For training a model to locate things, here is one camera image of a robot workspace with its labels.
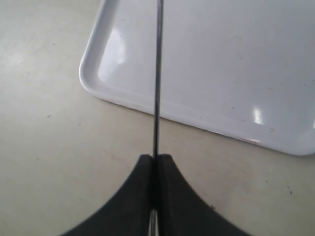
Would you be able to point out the white plastic tray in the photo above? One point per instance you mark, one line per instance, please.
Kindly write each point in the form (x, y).
(241, 68)

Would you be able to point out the thin metal skewer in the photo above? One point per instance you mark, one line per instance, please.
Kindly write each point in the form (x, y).
(155, 180)

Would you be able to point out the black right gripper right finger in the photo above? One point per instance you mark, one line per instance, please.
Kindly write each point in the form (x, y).
(181, 212)

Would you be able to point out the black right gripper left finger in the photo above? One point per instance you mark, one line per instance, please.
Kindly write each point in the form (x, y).
(127, 213)

